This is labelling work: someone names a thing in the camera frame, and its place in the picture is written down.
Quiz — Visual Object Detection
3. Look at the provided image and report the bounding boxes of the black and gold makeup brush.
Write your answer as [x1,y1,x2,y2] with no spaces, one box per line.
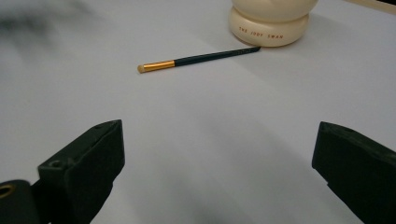
[137,46,262,75]

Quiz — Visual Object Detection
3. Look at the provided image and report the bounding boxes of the white table cover sheet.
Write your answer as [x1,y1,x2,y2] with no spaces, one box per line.
[0,0,396,224]

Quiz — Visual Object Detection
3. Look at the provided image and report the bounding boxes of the cream ribbed brush holder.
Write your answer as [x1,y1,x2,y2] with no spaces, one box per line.
[228,0,319,49]

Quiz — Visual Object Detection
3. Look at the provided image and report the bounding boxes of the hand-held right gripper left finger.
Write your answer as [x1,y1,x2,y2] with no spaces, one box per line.
[31,119,126,224]

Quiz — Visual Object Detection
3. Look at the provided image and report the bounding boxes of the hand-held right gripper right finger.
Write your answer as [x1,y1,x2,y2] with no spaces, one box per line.
[312,120,396,224]

